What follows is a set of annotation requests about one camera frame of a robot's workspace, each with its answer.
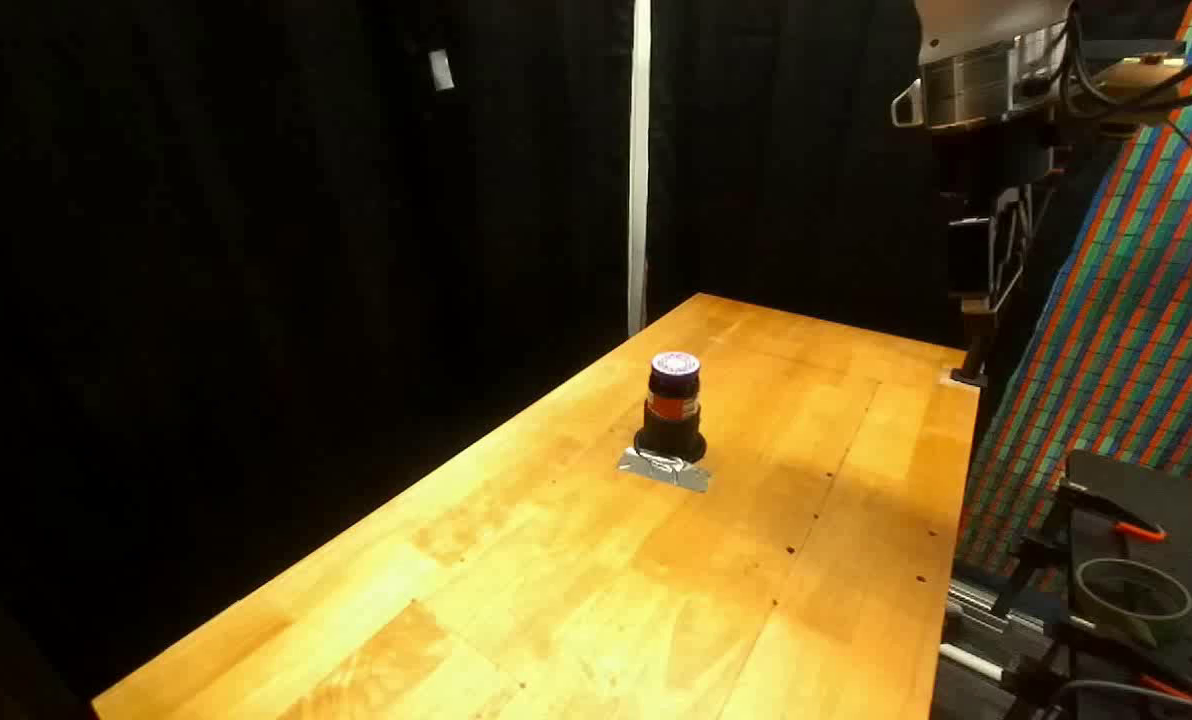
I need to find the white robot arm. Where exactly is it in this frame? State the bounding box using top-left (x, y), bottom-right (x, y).
top-left (888, 0), bottom-right (1182, 131)

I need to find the dark upside-down cup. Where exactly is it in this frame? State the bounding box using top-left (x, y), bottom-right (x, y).
top-left (637, 352), bottom-right (704, 464)

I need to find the white tag on curtain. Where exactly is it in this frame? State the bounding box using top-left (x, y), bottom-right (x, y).
top-left (429, 49), bottom-right (457, 91)

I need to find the white vertical pole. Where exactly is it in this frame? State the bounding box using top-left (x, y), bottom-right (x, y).
top-left (622, 0), bottom-right (651, 336)

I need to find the colourful striped panel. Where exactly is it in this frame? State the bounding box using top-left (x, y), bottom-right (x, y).
top-left (956, 0), bottom-right (1192, 580)

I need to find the black clamp stand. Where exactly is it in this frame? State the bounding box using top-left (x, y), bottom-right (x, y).
top-left (993, 453), bottom-right (1192, 720)

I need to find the grey tape roll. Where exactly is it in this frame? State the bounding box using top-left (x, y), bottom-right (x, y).
top-left (1075, 557), bottom-right (1192, 625)

